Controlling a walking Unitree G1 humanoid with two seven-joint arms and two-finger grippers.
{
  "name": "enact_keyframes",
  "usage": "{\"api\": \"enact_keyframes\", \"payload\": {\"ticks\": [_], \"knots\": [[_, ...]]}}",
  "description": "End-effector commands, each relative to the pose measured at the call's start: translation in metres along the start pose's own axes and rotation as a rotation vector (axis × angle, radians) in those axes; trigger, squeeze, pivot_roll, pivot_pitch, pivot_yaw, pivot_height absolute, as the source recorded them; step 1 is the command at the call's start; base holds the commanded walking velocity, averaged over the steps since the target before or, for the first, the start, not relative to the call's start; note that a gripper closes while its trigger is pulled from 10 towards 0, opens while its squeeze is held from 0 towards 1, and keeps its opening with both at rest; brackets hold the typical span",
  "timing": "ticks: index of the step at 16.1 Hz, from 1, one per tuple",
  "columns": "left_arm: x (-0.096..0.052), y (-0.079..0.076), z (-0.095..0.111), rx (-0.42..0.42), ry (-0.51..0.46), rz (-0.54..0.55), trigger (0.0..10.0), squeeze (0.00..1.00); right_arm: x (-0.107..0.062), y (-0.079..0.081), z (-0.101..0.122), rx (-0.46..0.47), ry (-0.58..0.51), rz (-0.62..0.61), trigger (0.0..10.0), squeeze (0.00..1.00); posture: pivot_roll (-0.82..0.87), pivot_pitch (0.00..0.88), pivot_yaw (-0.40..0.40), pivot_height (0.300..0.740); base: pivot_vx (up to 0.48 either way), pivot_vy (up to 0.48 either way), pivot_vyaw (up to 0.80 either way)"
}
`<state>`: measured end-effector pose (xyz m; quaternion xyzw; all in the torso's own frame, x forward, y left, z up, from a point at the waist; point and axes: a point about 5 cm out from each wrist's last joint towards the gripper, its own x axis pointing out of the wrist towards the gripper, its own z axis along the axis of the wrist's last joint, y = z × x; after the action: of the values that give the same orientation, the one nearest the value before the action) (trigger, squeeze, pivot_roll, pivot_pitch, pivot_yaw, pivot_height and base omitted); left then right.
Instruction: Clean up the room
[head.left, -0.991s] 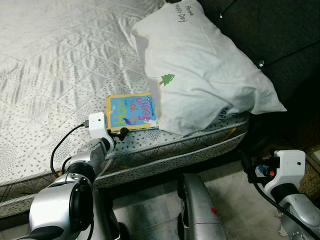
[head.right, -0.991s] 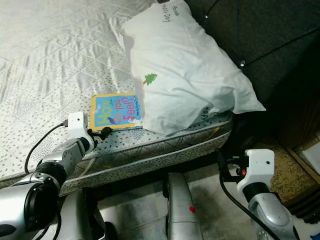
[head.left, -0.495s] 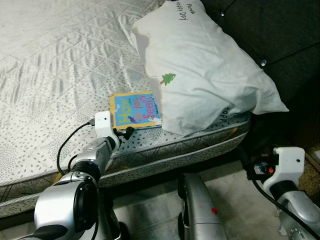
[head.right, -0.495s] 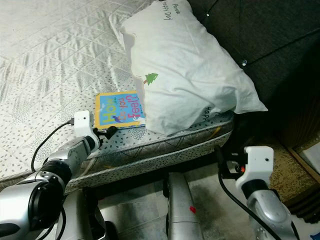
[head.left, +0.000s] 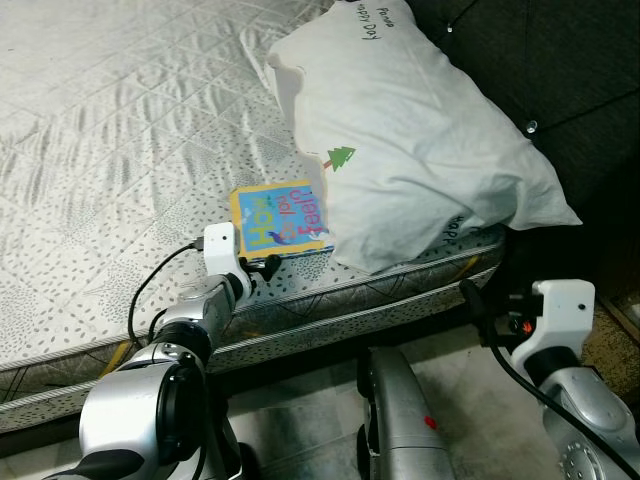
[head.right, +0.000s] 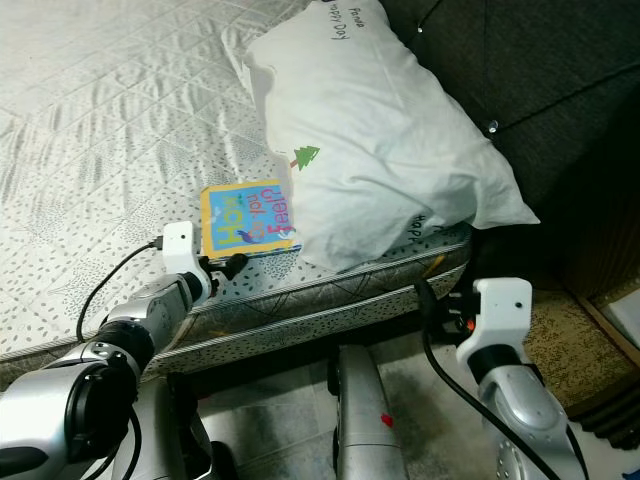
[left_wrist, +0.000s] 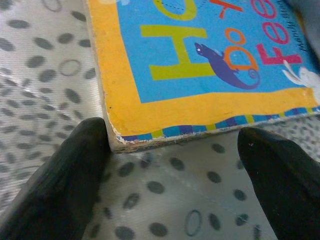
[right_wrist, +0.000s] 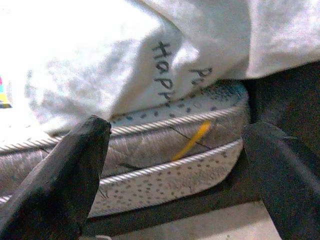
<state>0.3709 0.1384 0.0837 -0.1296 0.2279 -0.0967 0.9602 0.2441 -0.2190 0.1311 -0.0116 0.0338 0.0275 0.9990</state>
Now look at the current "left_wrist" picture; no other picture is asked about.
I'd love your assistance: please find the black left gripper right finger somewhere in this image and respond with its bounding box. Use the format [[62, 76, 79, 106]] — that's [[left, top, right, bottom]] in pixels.
[[236, 126, 320, 240]]

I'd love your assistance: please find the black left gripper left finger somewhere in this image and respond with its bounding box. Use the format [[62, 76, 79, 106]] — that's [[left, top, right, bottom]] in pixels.
[[0, 117, 112, 240]]

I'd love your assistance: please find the colourful children's board book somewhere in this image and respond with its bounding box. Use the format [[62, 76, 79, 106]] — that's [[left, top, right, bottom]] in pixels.
[[82, 0, 320, 154]]

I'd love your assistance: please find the white quilted mattress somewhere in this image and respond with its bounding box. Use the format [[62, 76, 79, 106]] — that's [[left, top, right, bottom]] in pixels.
[[0, 0, 320, 240]]

